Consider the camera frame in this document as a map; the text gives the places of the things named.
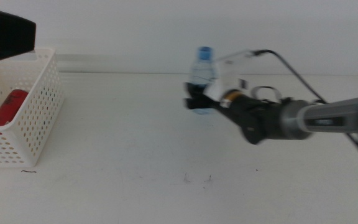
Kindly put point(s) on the small dark thread piece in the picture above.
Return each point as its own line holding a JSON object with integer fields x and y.
{"x": 29, "y": 171}

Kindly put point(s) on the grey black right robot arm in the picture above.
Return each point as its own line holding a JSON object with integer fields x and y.
{"x": 331, "y": 119}

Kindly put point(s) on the white perforated plastic basket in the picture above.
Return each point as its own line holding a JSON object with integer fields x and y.
{"x": 19, "y": 146}

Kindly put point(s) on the clear water bottle blue cap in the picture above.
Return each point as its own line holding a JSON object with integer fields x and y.
{"x": 202, "y": 70}

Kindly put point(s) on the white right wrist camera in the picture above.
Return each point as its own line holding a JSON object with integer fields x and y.
{"x": 232, "y": 71}

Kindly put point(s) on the red cola can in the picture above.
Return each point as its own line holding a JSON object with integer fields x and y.
{"x": 9, "y": 107}

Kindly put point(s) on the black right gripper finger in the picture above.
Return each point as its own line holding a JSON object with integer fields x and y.
{"x": 202, "y": 103}
{"x": 197, "y": 91}

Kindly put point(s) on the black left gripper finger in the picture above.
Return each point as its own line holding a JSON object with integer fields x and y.
{"x": 2, "y": 35}

